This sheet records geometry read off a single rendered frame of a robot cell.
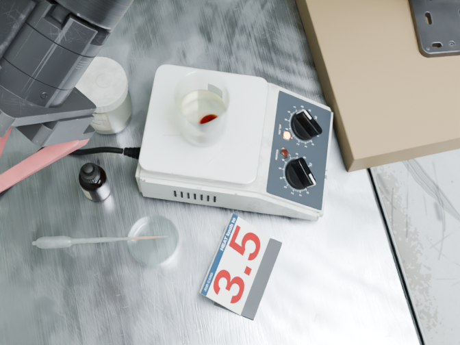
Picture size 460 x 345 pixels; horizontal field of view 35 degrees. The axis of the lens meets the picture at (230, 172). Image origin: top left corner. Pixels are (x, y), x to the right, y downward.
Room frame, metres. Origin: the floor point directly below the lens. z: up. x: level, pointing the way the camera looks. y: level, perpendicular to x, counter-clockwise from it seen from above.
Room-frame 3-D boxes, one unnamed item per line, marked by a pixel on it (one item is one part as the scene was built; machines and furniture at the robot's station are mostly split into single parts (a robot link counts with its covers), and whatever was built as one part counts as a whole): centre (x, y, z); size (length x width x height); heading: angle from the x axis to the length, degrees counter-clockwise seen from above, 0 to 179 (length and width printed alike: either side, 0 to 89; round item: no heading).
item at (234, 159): (0.30, 0.03, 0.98); 0.12 x 0.12 x 0.01; 87
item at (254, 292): (0.17, -0.02, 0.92); 0.09 x 0.06 x 0.04; 164
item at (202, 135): (0.29, 0.03, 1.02); 0.06 x 0.05 x 0.08; 2
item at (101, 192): (0.24, 0.14, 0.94); 0.03 x 0.03 x 0.07
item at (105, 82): (0.33, 0.15, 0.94); 0.06 x 0.06 x 0.08
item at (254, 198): (0.30, 0.00, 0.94); 0.22 x 0.13 x 0.08; 87
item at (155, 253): (0.19, 0.07, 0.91); 0.06 x 0.06 x 0.02
